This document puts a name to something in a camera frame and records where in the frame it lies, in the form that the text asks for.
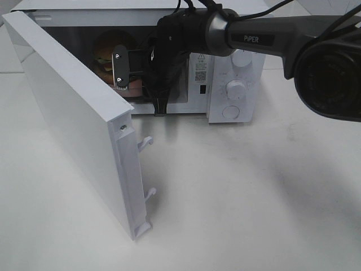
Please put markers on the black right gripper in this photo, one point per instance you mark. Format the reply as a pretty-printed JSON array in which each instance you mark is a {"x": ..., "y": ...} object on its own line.
[{"x": 165, "y": 67}]

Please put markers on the white microwave door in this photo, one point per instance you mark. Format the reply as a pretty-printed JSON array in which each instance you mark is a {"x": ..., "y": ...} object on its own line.
[{"x": 88, "y": 118}]

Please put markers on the toy hamburger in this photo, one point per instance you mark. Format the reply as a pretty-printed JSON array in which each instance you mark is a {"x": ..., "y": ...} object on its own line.
[{"x": 103, "y": 48}]

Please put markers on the round white door-release button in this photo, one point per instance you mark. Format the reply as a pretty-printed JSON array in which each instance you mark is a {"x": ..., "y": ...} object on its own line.
[{"x": 231, "y": 112}]

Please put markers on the white timer knob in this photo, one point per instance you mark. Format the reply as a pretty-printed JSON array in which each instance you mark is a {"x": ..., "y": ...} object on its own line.
[{"x": 235, "y": 90}]

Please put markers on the pink round plate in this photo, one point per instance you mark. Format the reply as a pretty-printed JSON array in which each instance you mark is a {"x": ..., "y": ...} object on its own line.
[{"x": 134, "y": 90}]

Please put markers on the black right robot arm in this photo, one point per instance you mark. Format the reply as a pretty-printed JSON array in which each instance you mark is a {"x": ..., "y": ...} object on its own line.
[{"x": 320, "y": 53}]

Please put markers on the white warning label sticker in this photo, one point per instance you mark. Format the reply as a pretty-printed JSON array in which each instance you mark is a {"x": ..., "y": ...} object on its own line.
[{"x": 201, "y": 66}]

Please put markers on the white microwave oven body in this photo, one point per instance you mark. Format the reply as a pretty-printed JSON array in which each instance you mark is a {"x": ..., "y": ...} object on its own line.
[{"x": 77, "y": 24}]

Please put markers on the upper white power knob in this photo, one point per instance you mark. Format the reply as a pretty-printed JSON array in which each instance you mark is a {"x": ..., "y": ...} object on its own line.
[{"x": 241, "y": 58}]

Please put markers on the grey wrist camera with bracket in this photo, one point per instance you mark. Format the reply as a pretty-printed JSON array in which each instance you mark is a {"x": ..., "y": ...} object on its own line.
[{"x": 127, "y": 64}]

